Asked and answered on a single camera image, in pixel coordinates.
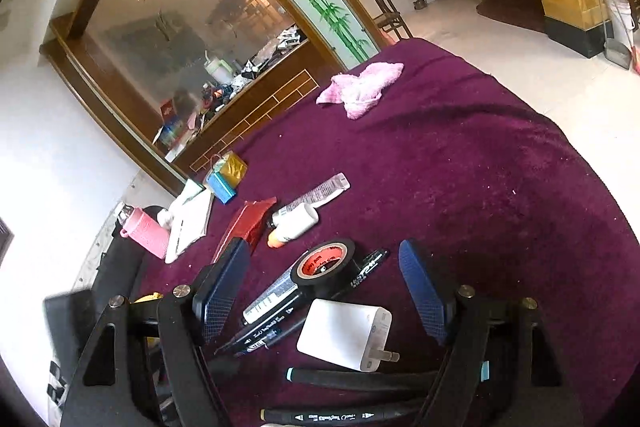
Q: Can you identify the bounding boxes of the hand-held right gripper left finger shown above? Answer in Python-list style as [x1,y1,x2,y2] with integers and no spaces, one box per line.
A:
[60,237,251,427]

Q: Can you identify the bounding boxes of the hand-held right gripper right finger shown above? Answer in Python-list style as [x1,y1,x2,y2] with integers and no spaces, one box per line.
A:
[398,239,586,427]

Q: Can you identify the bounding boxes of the black marker barcode label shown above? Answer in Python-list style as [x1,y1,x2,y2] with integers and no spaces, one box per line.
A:
[242,274,301,327]

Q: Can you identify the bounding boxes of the black brush marker pen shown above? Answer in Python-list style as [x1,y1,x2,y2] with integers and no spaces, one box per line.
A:
[214,314,307,356]
[230,302,301,345]

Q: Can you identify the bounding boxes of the black pen white lettering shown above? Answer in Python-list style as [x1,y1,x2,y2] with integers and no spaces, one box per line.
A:
[327,248,391,303]

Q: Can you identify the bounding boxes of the black electrical tape roll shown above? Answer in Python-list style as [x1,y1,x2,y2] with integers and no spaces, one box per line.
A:
[290,239,357,300]

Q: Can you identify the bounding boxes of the black marker teal caps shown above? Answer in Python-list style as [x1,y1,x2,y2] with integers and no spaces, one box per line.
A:
[286,368,453,394]

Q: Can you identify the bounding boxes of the red foil packet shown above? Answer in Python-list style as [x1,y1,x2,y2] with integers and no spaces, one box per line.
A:
[212,197,277,263]

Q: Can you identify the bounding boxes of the white folded cloth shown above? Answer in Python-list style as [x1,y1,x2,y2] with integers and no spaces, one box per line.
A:
[164,189,216,264]

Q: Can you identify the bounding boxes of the white power adapter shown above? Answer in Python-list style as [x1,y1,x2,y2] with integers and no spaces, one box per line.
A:
[296,298,401,373]

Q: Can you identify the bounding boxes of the pink striped cup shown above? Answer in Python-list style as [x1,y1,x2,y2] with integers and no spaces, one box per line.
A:
[117,203,171,260]

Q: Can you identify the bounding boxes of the blue gift box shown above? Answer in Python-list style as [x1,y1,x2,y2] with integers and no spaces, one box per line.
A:
[206,172,236,206]

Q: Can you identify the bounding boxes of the maroon tablecloth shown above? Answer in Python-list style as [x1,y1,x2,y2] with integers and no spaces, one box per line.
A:
[132,36,640,427]

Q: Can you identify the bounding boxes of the yellow tape roll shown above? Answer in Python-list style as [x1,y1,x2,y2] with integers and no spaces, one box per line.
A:
[215,151,249,180]

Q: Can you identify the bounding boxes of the white squeeze tube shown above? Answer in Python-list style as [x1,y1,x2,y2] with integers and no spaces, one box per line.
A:
[280,173,351,218]

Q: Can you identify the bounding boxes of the black marker cream cap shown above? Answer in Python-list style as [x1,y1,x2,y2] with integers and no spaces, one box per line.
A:
[259,407,436,427]

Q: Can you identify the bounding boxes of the wooden sideboard cabinet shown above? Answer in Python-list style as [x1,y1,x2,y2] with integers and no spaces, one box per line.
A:
[172,39,341,182]

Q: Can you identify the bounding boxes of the pink towel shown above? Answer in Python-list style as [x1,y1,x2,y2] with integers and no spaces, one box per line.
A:
[316,62,405,121]

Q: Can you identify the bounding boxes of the white pitcher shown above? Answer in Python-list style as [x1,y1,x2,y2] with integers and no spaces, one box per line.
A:
[202,52,236,85]

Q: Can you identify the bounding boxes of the pile of assorted clutter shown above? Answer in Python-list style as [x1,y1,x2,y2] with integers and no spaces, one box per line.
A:
[155,24,308,148]

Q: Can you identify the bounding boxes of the wooden chair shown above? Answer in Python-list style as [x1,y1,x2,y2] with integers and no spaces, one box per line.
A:
[362,0,412,42]

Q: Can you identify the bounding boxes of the frosted glass partition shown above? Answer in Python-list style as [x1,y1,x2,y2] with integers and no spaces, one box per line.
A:
[82,0,301,128]

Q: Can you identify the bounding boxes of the grey dustpan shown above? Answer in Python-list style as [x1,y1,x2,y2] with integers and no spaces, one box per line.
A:
[595,0,633,70]

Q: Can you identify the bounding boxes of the white bucket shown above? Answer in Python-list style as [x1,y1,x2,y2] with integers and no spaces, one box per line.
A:
[601,0,636,48]

